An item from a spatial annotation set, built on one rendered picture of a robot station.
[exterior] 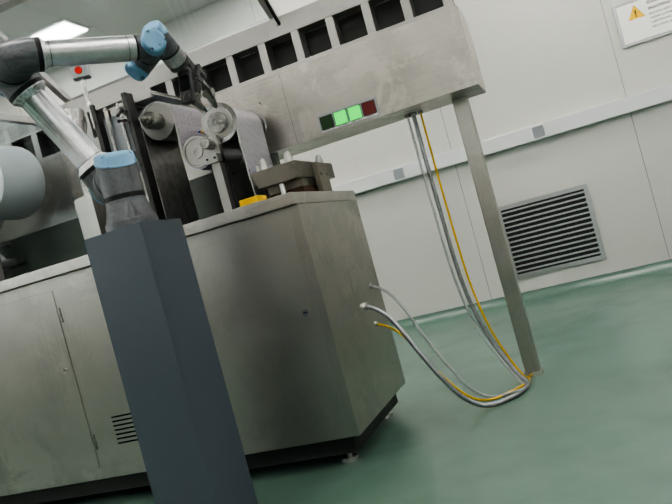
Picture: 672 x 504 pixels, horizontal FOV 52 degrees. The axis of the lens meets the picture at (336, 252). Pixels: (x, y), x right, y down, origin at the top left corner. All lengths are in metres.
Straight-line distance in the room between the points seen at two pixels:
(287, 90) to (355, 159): 2.38
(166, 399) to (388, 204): 3.39
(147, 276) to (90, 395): 0.86
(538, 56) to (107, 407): 3.61
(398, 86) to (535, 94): 2.37
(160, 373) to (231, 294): 0.46
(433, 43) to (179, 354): 1.50
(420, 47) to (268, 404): 1.42
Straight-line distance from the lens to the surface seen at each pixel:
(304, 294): 2.22
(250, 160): 2.61
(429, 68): 2.72
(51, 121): 2.23
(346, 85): 2.79
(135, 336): 2.01
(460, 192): 5.02
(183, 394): 1.97
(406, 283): 5.14
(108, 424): 2.71
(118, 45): 2.20
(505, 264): 2.82
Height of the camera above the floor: 0.69
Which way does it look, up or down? level
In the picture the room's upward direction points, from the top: 15 degrees counter-clockwise
